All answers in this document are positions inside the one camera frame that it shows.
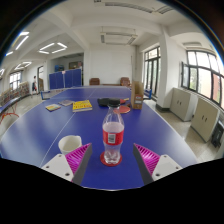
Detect dark-framed glass door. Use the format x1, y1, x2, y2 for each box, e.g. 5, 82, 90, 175
143, 46, 162, 99

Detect clear red-labelled water bottle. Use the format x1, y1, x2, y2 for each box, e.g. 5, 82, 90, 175
101, 98, 125, 166

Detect person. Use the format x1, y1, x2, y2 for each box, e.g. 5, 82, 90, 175
31, 75, 39, 95

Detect yellow book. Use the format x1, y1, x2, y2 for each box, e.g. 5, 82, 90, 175
72, 99, 93, 113

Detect folded blue table tennis tables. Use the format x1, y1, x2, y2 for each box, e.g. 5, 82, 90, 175
48, 68, 83, 90

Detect blue table with red legs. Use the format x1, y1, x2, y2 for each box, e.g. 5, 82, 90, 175
0, 96, 22, 125

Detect brown cardboard box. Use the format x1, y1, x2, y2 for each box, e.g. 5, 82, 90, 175
130, 80, 145, 110

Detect ceiling air conditioner unit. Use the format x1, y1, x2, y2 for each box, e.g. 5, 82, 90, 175
100, 31, 138, 46

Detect white two-door cabinet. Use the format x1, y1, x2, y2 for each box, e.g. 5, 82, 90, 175
190, 97, 221, 143
169, 87, 198, 122

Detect group of ceiling lights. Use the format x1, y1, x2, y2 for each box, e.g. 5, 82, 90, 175
0, 31, 68, 78

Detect black bin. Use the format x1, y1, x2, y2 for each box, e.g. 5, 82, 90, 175
210, 119, 224, 149

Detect white cup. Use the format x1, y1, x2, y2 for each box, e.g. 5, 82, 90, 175
58, 134, 83, 156

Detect dark-framed large window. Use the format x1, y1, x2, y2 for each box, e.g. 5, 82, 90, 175
181, 49, 224, 111

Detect brown chair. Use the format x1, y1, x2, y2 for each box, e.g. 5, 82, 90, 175
119, 76, 131, 87
88, 77, 101, 86

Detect red table tennis paddle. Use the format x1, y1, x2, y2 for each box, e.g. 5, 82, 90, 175
118, 105, 132, 115

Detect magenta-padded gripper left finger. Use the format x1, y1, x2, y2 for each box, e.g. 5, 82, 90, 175
41, 143, 93, 186

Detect small yellow-blue booklet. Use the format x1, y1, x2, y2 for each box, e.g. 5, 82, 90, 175
45, 103, 62, 112

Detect thin grey booklet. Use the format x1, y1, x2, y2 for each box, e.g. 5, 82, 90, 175
58, 99, 76, 107

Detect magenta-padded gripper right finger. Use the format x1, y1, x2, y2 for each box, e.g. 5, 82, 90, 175
132, 143, 183, 187

